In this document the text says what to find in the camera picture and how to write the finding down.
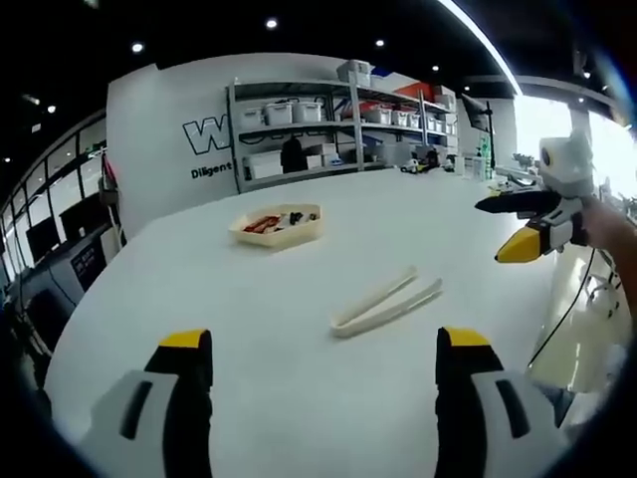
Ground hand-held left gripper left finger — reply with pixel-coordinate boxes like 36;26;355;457
83;328;216;478

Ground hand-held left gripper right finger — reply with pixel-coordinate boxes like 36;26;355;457
434;326;569;478

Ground white food tongs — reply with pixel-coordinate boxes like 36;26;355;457
329;265;445;341

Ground cream food container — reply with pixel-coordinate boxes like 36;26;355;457
227;201;324;249

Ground pile of snack packets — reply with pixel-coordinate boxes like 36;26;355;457
242;210;319;235

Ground person's right hand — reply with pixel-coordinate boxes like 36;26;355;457
576;197;622;250

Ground black monitor on pole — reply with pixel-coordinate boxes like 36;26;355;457
459;93;498;168

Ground small yellow black device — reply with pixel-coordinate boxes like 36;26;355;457
399;157;435;176

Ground black counter cabinet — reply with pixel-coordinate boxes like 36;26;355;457
19;198;125;320

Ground long ceiling light strip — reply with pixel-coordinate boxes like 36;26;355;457
437;0;524;96

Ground grey metal shelving rack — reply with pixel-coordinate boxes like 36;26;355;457
226;59;462;194

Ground hanging bag on stand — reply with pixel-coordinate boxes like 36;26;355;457
96;146;122;235

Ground white lettered partition panel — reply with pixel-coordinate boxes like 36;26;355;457
106;52;379;240

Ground white cardboard boxes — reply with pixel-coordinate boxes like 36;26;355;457
242;150;285;180

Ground black backpack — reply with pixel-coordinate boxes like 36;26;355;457
279;137;306;174

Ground glass office partition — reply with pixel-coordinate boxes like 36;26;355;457
0;107;109;270

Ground row of white storage bins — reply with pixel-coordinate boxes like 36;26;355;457
241;59;457;135

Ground group of ceiling spotlights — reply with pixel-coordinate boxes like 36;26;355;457
44;14;596;116

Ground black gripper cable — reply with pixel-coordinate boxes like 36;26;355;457
528;246;597;368

